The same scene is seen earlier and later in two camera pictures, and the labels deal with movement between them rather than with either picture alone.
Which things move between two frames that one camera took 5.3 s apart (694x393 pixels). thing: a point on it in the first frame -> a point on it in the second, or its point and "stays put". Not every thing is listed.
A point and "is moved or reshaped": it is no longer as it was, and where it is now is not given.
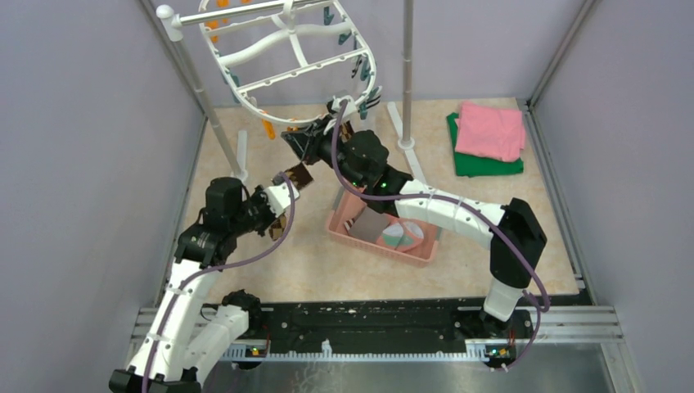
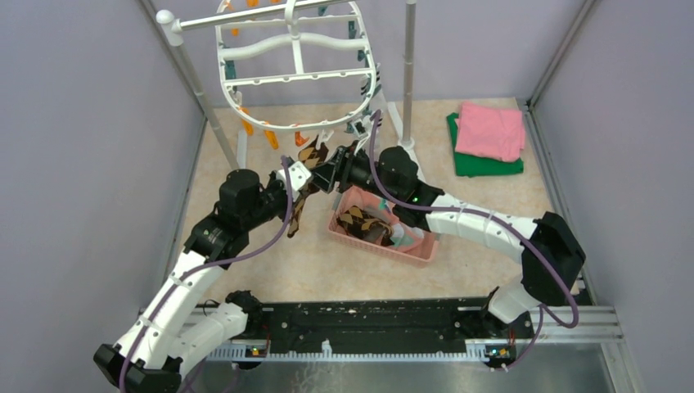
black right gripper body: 320,146 -> 355,171
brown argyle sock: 300,176 is moved or reshaped
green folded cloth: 470,165 stays put
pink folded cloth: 497,134 stays put
